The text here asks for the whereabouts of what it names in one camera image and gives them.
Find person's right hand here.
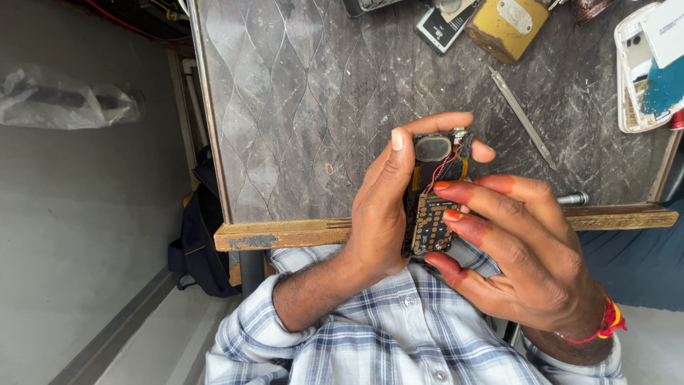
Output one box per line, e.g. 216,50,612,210
424,174,610,340

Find person's left hand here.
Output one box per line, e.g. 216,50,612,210
347,111,497,280

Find phone circuit board with keypad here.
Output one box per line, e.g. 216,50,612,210
402,127,475,258

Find dark blue fabric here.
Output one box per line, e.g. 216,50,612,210
577,198,684,312

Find blue white plaid shirt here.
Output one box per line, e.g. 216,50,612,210
204,235,628,385

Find dark table leg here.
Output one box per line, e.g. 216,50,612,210
238,250,266,300

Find metal tweezers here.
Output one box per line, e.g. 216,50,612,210
485,64,558,171

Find dark blue backpack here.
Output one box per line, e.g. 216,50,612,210
167,147,241,298

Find black phone battery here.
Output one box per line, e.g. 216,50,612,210
414,4,471,56

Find blue phone panel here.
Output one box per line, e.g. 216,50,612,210
640,56,684,116

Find white phone housing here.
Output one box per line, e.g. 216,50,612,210
613,2,675,134

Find black phone casing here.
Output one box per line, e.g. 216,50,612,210
342,0,407,19

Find yellow metal block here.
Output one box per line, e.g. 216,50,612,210
464,0,551,65

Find silver metal piece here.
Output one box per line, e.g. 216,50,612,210
433,0,477,23

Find brown round object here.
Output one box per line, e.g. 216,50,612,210
571,0,615,26

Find white card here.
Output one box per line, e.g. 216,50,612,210
640,0,684,69

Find clear plastic bag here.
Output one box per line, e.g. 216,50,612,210
0,63,145,130

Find red thread bracelet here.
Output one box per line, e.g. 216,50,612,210
556,291,627,344

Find tangle of cables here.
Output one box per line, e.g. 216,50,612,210
80,0,193,46

